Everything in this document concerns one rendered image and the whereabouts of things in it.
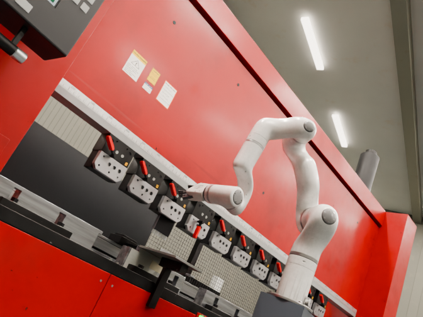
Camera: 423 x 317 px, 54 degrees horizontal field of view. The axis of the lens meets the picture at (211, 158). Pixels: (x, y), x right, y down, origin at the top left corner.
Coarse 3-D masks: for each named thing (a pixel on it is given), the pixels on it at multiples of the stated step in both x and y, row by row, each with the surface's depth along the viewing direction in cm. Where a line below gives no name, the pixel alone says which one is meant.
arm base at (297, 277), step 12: (288, 264) 168; (300, 264) 165; (312, 264) 165; (288, 276) 164; (300, 276) 163; (312, 276) 165; (288, 288) 162; (300, 288) 161; (288, 300) 156; (300, 300) 160
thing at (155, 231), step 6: (162, 216) 200; (156, 222) 198; (162, 222) 200; (168, 222) 203; (156, 228) 198; (162, 228) 201; (168, 228) 203; (156, 234) 199; (162, 234) 202; (168, 234) 203
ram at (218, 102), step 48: (144, 0) 187; (96, 48) 171; (144, 48) 187; (192, 48) 207; (96, 96) 171; (144, 96) 188; (192, 96) 208; (240, 96) 234; (192, 144) 209; (240, 144) 234; (288, 192) 268; (336, 192) 311; (288, 240) 269; (336, 240) 312; (336, 288) 314
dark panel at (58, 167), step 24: (24, 144) 204; (48, 144) 212; (24, 168) 204; (48, 168) 213; (72, 168) 222; (48, 192) 213; (72, 192) 222; (96, 192) 232; (120, 192) 243; (96, 216) 232; (120, 216) 243; (144, 216) 255; (144, 240) 255
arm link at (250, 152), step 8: (248, 144) 178; (256, 144) 177; (240, 152) 177; (248, 152) 176; (256, 152) 177; (240, 160) 174; (248, 160) 174; (256, 160) 178; (240, 168) 174; (248, 168) 174; (240, 176) 177; (248, 176) 175; (240, 184) 179; (248, 184) 177; (248, 192) 177; (248, 200) 176; (240, 208) 174
